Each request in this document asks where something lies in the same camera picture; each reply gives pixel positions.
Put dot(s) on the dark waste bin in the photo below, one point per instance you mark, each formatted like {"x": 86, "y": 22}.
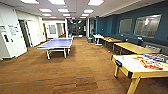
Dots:
{"x": 90, "y": 39}

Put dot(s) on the long wooden table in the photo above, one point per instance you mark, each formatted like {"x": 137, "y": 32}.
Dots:
{"x": 136, "y": 47}
{"x": 111, "y": 40}

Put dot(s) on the blue ping pong table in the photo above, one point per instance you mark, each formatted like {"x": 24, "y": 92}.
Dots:
{"x": 56, "y": 44}

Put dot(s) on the ceiling light panel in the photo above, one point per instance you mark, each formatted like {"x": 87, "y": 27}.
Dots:
{"x": 63, "y": 10}
{"x": 88, "y": 11}
{"x": 56, "y": 1}
{"x": 29, "y": 1}
{"x": 96, "y": 2}
{"x": 45, "y": 10}

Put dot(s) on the interior glass window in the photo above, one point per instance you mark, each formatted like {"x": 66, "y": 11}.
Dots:
{"x": 147, "y": 25}
{"x": 125, "y": 26}

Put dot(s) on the white-top wooden table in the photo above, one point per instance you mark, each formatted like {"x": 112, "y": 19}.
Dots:
{"x": 133, "y": 68}

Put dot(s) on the colourful game board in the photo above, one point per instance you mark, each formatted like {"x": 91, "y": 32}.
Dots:
{"x": 156, "y": 57}

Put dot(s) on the white wall notice papers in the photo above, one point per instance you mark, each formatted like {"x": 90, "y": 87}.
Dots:
{"x": 13, "y": 30}

